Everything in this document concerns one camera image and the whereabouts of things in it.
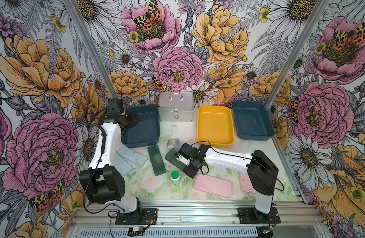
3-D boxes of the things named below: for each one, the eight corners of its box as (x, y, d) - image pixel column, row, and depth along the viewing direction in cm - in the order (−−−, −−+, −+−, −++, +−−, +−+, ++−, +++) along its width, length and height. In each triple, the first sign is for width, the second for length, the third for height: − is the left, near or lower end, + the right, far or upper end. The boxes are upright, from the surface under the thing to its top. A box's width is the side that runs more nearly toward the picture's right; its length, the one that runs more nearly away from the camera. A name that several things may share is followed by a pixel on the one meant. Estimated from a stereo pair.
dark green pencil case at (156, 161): (155, 176, 89) (154, 175, 87) (147, 149, 101) (147, 147, 99) (166, 172, 91) (166, 170, 89) (157, 145, 103) (157, 144, 101)
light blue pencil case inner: (113, 155, 98) (111, 153, 96) (123, 144, 103) (122, 143, 101) (137, 171, 91) (136, 170, 89) (148, 159, 96) (147, 158, 94)
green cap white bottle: (172, 185, 86) (170, 178, 77) (172, 178, 89) (171, 170, 80) (179, 185, 86) (178, 178, 77) (179, 178, 89) (179, 170, 80)
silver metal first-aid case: (160, 121, 117) (156, 106, 104) (162, 107, 127) (159, 91, 114) (193, 121, 117) (194, 106, 104) (192, 107, 127) (193, 91, 115)
